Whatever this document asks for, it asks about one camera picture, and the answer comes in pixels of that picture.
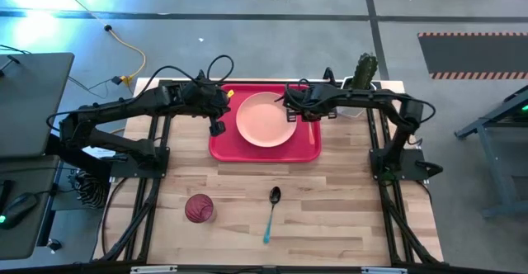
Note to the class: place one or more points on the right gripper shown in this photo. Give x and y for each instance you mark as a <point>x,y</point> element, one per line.
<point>315,100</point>

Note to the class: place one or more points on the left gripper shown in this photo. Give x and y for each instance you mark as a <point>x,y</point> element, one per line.
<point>206,100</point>

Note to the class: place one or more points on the orange round plate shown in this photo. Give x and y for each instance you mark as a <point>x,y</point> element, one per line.
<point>264,121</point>

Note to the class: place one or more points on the pink faceted plastic cup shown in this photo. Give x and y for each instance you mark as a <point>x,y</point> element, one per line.
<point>199,209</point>

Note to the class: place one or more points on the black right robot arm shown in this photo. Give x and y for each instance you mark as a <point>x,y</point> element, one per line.
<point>371,96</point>

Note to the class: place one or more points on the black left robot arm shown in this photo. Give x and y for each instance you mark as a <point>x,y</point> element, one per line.
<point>123,105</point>

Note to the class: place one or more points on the orange plastic fork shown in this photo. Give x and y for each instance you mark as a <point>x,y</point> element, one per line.
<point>312,133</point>

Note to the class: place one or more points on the red plastic tray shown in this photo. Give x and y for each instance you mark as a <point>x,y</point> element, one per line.
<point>231,150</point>

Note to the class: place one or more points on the small yellow tag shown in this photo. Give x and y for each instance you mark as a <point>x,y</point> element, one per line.
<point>230,93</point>

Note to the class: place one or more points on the white plant pot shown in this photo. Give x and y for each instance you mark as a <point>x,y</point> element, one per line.
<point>350,111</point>

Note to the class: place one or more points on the green cactus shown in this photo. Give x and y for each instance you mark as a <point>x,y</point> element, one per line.
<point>365,72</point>

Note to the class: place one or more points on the white paper sheet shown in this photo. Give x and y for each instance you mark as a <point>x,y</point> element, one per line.
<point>97,152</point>

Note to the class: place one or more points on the black hazard striped floor mat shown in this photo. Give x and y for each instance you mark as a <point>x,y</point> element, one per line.
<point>474,53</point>

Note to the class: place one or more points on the dark grey desk top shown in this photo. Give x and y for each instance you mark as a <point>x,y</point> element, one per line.
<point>29,175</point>

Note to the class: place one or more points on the black computer mouse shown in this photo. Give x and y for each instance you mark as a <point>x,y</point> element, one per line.
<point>18,210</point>

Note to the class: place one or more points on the black aluminium table frame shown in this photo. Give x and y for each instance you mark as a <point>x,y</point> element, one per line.
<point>148,208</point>

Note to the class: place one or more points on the silver metal bracket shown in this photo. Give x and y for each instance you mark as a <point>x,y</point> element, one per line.
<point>383,270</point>
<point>153,269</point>

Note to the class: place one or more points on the grey metal cart frame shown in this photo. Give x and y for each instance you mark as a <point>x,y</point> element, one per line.
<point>495,142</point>

